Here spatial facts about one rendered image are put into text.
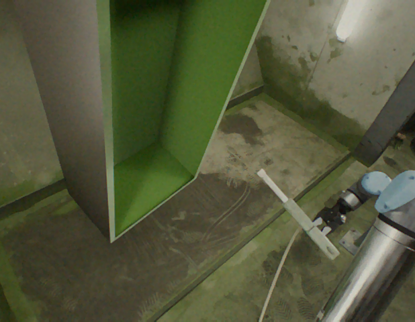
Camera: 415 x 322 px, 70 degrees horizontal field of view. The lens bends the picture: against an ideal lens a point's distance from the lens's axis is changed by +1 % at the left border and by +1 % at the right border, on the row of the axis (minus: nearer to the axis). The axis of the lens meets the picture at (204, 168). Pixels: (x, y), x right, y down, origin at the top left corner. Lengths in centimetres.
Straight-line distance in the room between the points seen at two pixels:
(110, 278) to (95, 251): 20
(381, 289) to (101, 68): 75
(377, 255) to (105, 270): 152
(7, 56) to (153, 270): 154
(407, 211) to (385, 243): 8
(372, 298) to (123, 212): 118
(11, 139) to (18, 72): 41
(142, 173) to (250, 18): 102
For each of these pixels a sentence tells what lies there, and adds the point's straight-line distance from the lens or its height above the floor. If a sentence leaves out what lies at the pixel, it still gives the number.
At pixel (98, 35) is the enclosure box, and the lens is 61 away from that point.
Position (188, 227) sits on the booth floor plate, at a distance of 204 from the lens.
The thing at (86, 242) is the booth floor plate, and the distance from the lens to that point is 205.
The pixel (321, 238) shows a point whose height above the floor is 72.
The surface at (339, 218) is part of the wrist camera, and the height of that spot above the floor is 82.
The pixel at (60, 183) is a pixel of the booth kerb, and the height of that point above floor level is 13.
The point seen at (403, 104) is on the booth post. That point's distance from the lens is 268.
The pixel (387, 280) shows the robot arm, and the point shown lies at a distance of 79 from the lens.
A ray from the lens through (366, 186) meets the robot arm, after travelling 132.
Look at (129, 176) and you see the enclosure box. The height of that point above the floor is 51.
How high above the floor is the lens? 180
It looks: 48 degrees down
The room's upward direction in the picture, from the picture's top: 8 degrees clockwise
